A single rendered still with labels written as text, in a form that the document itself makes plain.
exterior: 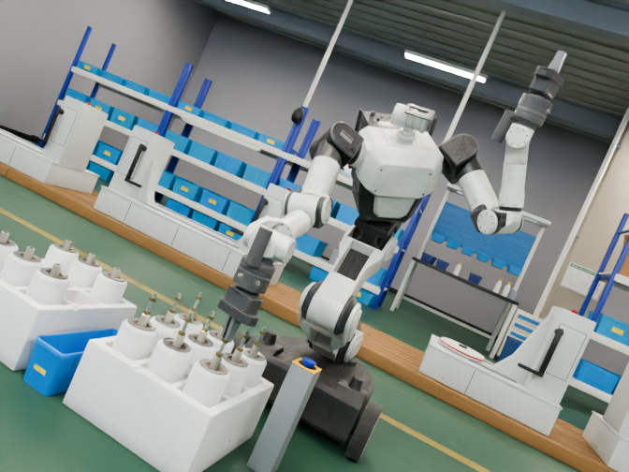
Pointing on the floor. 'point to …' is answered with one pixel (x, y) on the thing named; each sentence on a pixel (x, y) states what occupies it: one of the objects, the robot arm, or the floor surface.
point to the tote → (509, 347)
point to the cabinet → (519, 328)
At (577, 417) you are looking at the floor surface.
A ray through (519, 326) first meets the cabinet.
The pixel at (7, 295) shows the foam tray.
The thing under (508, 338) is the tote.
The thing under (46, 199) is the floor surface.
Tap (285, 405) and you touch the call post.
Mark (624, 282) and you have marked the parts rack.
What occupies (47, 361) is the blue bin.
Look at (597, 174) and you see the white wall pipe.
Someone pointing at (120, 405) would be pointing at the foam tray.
